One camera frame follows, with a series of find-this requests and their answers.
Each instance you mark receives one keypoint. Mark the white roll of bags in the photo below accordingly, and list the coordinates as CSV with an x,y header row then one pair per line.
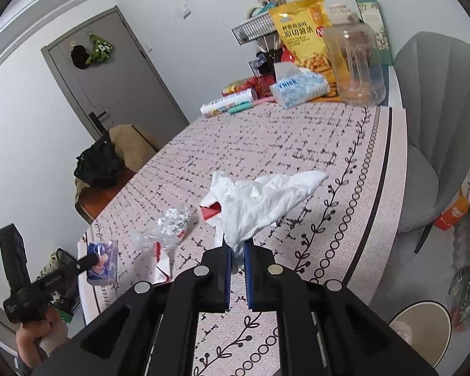
x,y
222,105

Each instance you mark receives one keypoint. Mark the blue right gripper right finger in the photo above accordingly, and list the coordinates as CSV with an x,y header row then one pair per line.
x,y
262,292

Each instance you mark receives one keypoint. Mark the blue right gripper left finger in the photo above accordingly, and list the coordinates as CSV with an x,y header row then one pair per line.
x,y
215,287

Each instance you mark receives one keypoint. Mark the plastic bag of vegetables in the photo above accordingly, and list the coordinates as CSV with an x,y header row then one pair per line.
x,y
460,292

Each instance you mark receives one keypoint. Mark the red snack packet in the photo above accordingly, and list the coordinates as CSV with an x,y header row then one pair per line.
x,y
240,85

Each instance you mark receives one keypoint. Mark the green marker pen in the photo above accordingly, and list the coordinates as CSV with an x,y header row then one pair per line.
x,y
240,107

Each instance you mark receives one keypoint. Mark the orange chair with brown cover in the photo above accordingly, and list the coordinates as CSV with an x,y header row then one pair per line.
x,y
135,148

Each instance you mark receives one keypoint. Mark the white light switch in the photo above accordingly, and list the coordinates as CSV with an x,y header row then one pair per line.
x,y
185,11

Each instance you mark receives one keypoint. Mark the red and white torn carton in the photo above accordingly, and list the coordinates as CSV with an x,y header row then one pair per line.
x,y
209,210

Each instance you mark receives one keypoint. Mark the person's left hand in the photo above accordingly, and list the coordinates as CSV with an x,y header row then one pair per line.
x,y
37,340

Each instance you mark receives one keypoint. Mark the clear plastic jar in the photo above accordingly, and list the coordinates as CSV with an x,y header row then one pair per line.
x,y
355,57

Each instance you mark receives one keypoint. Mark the green tall box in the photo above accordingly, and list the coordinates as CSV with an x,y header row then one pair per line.
x,y
370,13

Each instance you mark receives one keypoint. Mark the grey upholstered chair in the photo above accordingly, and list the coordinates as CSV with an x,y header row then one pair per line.
x,y
433,71

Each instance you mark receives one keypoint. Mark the grey door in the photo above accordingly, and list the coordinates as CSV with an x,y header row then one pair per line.
x,y
125,90

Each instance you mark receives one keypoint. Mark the yellow snack bag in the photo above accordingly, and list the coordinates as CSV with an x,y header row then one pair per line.
x,y
300,25

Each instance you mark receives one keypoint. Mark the white tissue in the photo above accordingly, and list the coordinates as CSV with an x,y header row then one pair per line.
x,y
247,207

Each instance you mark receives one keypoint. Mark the black bag on chair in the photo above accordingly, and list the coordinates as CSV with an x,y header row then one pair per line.
x,y
99,166

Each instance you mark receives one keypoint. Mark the green hanging ornament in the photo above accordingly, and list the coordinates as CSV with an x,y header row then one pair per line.
x,y
101,50

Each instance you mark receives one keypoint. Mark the orange white carton on floor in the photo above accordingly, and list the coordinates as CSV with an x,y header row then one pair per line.
x,y
458,208

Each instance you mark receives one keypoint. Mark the blue white tissue pack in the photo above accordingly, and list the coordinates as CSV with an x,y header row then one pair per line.
x,y
295,85

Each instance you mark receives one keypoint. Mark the beige trash bin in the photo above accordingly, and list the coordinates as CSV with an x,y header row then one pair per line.
x,y
427,327

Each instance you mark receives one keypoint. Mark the blue tissue packet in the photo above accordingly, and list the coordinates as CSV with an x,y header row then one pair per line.
x,y
105,271

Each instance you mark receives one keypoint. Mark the pink pen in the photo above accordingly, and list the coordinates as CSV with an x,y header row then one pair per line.
x,y
265,100

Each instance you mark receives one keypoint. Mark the black wire basket rack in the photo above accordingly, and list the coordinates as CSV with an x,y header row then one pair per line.
x,y
260,30

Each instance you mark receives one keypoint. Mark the pink patterned tablecloth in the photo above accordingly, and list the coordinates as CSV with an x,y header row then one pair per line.
x,y
345,231

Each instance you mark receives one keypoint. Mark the black hat on door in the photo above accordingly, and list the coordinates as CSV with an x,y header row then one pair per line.
x,y
80,57

